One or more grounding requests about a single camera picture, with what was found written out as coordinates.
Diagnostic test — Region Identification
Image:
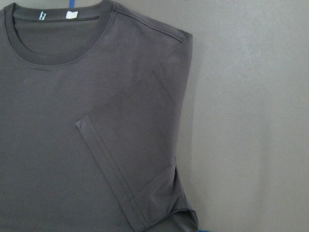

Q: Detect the brown t-shirt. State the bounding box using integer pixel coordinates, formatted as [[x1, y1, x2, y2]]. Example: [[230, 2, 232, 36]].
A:
[[0, 0, 198, 232]]

